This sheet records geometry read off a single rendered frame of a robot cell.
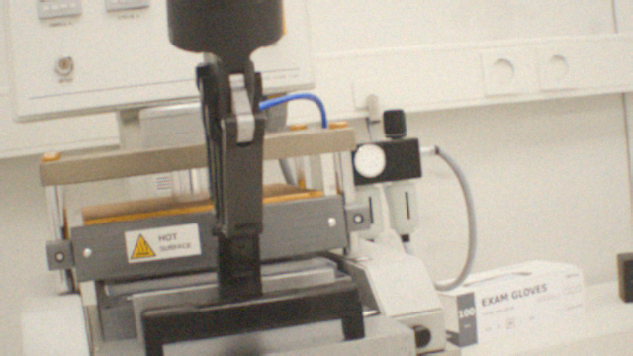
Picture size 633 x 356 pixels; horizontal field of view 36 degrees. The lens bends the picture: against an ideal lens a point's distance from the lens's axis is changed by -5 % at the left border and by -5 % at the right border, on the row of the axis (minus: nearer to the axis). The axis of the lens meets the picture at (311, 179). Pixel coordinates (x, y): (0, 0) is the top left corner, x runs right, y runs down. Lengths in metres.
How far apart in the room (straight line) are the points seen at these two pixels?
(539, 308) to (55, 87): 0.74
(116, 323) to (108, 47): 0.37
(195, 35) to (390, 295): 0.28
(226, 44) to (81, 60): 0.45
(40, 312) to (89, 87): 0.34
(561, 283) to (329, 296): 0.80
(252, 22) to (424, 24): 0.97
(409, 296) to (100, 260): 0.25
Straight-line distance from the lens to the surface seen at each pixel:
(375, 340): 0.69
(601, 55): 1.66
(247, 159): 0.63
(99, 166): 0.83
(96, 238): 0.82
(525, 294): 1.40
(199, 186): 0.91
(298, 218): 0.84
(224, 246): 0.70
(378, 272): 0.81
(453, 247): 1.58
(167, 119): 0.89
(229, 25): 0.61
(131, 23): 1.05
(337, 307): 0.68
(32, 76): 1.05
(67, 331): 0.76
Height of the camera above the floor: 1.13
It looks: 4 degrees down
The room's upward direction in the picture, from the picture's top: 6 degrees counter-clockwise
